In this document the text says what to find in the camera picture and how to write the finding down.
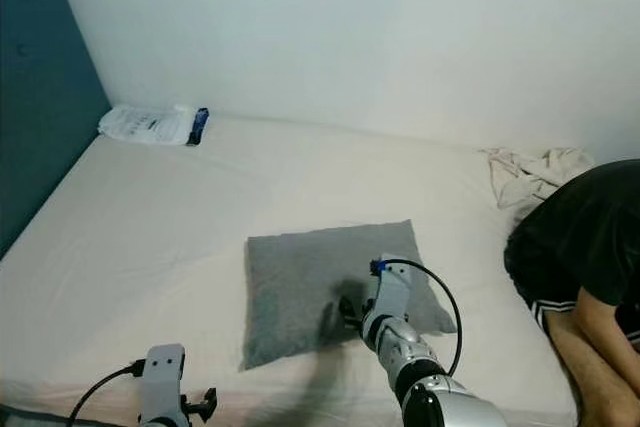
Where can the grey pillow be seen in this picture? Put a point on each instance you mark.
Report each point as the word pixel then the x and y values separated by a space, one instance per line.
pixel 290 282

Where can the crumpled beige cloth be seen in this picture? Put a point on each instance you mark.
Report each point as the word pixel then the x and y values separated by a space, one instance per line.
pixel 530 175

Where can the teal upholstered headboard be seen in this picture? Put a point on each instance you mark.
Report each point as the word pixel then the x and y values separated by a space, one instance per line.
pixel 45 77

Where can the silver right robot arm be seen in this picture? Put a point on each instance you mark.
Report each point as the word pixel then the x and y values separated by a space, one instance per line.
pixel 430 377

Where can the white bed mattress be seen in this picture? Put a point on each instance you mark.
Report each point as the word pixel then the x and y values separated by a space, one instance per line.
pixel 150 247

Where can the white plastic packet blue end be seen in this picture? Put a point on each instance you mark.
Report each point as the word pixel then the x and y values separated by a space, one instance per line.
pixel 145 124

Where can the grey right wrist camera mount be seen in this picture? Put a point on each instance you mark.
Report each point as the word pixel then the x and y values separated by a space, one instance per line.
pixel 393 289

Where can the person in black shirt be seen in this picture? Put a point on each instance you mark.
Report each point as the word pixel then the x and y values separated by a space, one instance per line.
pixel 585 227

